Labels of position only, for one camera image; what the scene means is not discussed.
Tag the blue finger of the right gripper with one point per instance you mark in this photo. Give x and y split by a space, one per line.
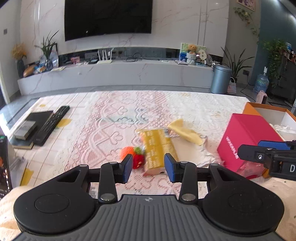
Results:
274 145

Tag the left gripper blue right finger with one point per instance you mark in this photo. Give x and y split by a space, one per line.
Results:
185 173

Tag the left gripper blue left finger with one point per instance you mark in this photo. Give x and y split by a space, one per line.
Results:
110 174

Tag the orange red crochet fruit bag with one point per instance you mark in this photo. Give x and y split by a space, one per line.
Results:
137 155

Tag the yellow snack packet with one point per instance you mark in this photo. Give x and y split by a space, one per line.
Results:
156 143

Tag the yellow cloth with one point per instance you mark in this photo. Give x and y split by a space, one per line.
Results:
181 128

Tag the white item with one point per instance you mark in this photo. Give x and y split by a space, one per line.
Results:
285 132

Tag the orange cardboard box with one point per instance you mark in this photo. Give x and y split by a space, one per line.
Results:
275 116

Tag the lace table cloth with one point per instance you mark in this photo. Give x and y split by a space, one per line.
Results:
98 125

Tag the pink small heater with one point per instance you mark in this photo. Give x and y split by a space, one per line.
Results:
261 97

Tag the water jug with pump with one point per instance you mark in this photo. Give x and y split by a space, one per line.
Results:
262 82

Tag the woven small basket bag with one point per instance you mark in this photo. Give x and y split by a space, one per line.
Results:
231 90

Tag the dark cabinet with plants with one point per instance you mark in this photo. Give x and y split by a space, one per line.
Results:
281 69

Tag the black remote control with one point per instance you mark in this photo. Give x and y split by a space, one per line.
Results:
50 125

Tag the black book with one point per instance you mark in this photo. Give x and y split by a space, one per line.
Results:
40 118

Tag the green potted plant by bin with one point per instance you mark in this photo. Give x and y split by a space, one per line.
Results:
236 64

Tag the grey metal trash bin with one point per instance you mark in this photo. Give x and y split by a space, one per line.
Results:
221 79

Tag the small grey box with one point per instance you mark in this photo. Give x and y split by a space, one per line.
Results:
25 129

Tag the white marble tv console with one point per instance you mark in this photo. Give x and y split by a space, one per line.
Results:
119 73

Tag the smartphone on stand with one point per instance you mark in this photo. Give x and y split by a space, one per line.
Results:
5 179

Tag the white wifi router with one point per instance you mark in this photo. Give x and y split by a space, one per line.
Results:
104 57

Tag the small teddy bear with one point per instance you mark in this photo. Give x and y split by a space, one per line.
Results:
192 49

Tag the plant in glass vase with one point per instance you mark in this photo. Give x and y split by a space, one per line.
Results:
47 47

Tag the yellow dried flowers vase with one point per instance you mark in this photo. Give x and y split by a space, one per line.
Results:
18 52

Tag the black television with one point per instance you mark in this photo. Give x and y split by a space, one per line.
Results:
87 18

